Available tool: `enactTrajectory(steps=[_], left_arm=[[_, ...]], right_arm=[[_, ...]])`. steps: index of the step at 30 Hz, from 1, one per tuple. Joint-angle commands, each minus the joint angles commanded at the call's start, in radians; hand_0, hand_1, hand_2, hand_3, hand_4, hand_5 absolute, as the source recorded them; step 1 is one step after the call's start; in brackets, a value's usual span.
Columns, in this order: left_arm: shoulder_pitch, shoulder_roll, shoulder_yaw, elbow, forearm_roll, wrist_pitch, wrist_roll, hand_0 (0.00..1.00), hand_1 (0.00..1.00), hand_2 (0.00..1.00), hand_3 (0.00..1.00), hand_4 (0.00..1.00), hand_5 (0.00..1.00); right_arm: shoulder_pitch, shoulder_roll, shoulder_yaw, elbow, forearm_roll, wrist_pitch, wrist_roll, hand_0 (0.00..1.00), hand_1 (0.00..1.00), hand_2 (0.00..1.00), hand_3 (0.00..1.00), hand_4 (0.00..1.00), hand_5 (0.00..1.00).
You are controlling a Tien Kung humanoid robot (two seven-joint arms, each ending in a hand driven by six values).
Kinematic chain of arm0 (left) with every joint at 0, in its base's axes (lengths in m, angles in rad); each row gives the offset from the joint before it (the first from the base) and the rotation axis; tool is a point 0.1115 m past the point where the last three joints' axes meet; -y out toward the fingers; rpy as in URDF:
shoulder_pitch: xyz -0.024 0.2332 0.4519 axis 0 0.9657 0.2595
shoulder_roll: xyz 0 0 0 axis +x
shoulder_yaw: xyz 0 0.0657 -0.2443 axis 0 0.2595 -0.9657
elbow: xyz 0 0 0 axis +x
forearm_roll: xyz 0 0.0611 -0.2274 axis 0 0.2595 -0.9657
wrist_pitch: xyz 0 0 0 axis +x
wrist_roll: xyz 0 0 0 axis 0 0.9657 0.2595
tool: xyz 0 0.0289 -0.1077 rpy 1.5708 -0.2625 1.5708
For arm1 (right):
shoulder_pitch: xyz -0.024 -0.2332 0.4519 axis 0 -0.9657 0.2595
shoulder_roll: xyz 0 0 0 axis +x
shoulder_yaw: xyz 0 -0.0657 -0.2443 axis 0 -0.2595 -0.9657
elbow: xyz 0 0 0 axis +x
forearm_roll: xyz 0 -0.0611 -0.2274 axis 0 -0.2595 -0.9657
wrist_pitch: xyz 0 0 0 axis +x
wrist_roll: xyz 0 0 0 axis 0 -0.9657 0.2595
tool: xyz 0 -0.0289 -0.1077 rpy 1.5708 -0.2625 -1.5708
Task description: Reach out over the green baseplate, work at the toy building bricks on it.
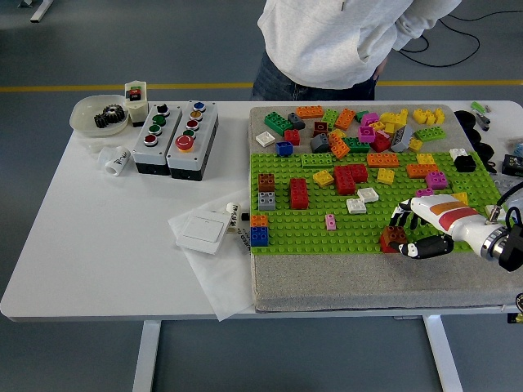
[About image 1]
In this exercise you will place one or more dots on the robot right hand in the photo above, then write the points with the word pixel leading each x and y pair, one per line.
pixel 453 218

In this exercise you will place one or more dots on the person's left hand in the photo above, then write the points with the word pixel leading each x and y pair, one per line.
pixel 381 68

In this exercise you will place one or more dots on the brown square brick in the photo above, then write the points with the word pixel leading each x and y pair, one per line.
pixel 394 233
pixel 265 182

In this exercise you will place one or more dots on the red square brick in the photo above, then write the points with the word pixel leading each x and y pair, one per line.
pixel 386 247
pixel 292 137
pixel 358 172

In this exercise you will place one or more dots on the yellow square brick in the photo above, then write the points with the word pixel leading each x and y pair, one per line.
pixel 425 159
pixel 323 178
pixel 415 145
pixel 385 175

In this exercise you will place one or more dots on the white square brick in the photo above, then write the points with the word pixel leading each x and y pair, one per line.
pixel 457 153
pixel 356 206
pixel 367 194
pixel 265 139

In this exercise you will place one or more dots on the person's left forearm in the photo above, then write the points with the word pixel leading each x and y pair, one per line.
pixel 421 24

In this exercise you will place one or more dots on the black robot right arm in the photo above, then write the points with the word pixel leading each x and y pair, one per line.
pixel 512 249

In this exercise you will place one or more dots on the green toy baseplate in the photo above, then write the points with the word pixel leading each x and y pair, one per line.
pixel 306 241

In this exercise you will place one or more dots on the pink square brick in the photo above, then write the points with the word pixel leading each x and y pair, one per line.
pixel 366 134
pixel 436 180
pixel 424 192

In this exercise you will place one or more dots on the pink hollow brick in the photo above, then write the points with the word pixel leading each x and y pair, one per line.
pixel 369 118

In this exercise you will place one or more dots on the small dark green brick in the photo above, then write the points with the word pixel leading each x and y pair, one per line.
pixel 361 116

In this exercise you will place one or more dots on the black square brick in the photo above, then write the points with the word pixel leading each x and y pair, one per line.
pixel 464 163

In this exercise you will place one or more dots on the orange long brick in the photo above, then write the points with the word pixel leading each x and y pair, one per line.
pixel 339 147
pixel 421 170
pixel 309 112
pixel 382 160
pixel 345 118

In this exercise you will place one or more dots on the person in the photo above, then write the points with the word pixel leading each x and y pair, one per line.
pixel 327 41

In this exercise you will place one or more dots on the clear plastic bag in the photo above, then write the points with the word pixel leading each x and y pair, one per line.
pixel 501 179

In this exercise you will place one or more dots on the grey long brick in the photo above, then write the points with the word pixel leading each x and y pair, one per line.
pixel 401 138

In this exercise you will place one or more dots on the dark green long brick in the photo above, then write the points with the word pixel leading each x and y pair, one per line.
pixel 357 145
pixel 278 123

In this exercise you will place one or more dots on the black box green label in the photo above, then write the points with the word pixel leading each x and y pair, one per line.
pixel 512 163

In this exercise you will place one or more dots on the lime green long brick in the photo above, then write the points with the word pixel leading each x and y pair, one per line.
pixel 431 134
pixel 316 161

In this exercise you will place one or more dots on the dark maroon square brick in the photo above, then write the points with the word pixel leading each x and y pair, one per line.
pixel 320 127

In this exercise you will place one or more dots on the light blue object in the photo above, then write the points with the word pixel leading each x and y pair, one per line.
pixel 519 149

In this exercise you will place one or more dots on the grey slope brick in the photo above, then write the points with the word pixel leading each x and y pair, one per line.
pixel 296 120
pixel 320 143

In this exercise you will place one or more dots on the small metal clip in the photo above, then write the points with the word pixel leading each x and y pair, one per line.
pixel 483 121

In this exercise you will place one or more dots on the small green plastic part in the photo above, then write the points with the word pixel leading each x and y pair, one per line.
pixel 476 106

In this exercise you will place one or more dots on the red long brick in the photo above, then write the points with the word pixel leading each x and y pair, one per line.
pixel 298 194
pixel 343 181

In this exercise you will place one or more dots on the black yellow warning label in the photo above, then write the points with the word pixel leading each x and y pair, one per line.
pixel 515 319

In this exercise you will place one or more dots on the narrow pink brick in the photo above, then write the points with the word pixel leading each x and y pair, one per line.
pixel 330 223

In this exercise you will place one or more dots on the blue square brick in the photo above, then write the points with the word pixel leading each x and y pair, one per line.
pixel 258 237
pixel 284 148

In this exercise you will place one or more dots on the grey-brown mat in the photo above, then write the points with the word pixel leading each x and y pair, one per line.
pixel 310 286

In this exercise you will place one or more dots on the grey square brick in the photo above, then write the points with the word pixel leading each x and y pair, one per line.
pixel 265 201

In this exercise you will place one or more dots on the emergency stop control box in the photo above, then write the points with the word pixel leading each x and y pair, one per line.
pixel 206 134

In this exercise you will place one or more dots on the orange square brick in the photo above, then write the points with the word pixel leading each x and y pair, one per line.
pixel 258 222

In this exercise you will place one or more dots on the small black cap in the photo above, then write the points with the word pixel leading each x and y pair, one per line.
pixel 245 216

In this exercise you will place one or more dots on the white labelled tube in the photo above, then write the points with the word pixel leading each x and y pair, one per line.
pixel 233 213

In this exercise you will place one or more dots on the white printed tube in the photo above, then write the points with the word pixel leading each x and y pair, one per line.
pixel 244 241

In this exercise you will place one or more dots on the white tissue paper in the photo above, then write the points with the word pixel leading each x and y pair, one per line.
pixel 222 281

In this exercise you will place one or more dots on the four-button control box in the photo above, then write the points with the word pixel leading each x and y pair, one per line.
pixel 150 158

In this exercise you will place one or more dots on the black metal gear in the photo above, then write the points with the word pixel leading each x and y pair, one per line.
pixel 101 121
pixel 117 113

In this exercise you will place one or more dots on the white pipe fitting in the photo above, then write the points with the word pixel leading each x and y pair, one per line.
pixel 118 161

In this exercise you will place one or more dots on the white plastic bowl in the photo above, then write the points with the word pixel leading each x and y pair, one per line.
pixel 83 116

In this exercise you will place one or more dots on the distant white table leg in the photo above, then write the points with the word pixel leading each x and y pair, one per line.
pixel 37 12

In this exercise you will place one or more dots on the white wall switch plate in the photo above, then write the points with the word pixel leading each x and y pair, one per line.
pixel 202 232

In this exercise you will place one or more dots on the small cream switch box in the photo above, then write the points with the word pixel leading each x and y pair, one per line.
pixel 138 111

